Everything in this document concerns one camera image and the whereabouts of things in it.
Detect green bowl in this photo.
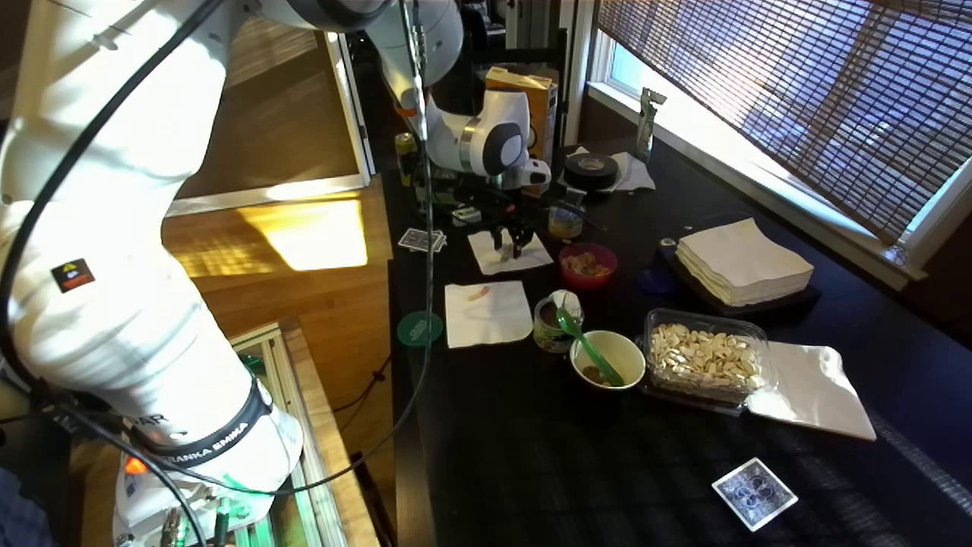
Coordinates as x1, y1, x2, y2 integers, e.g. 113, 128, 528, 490
569, 328, 651, 395

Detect white paper serviette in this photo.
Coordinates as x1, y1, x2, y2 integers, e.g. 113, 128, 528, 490
465, 229, 557, 281
441, 278, 539, 353

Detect white napkin stack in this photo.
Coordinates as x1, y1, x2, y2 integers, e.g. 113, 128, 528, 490
672, 217, 819, 311

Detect green plastic spoon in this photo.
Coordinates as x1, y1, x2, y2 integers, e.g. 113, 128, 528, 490
554, 303, 629, 389

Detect small green cup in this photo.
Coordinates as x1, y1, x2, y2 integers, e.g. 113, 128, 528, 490
531, 290, 586, 357

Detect bamboo window blind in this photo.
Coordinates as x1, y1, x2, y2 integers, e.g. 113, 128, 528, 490
594, 0, 972, 252

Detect red bowl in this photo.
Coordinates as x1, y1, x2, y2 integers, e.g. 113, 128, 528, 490
557, 241, 622, 295

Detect dark blue cloth item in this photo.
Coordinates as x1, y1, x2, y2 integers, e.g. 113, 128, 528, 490
0, 464, 56, 547

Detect clear jelly candy packet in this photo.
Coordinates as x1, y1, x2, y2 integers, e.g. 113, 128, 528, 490
543, 197, 589, 242

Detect blue playing card deck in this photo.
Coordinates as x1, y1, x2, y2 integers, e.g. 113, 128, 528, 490
396, 226, 449, 260

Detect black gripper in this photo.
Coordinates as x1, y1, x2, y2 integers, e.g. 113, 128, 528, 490
467, 183, 541, 260

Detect wooden robot stand board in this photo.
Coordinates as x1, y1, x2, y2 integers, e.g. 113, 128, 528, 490
225, 320, 383, 547

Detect small blue white card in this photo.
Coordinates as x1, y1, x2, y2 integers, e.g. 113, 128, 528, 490
709, 457, 801, 535

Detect clear popcorn container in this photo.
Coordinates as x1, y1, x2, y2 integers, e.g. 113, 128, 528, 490
638, 308, 768, 415

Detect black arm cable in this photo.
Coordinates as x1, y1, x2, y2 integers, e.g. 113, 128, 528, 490
0, 0, 225, 409

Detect green round lid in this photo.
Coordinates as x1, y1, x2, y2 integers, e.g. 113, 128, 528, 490
396, 308, 446, 350

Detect black tape roll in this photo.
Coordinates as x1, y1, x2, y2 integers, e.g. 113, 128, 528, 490
561, 148, 622, 196

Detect black hanging cable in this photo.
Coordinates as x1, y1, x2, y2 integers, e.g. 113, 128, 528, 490
252, 0, 441, 504

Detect orange face cardboard box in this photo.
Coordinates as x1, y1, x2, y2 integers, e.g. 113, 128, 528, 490
483, 64, 561, 165

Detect crumpled white tissue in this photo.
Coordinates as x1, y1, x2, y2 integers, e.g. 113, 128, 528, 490
570, 145, 660, 197

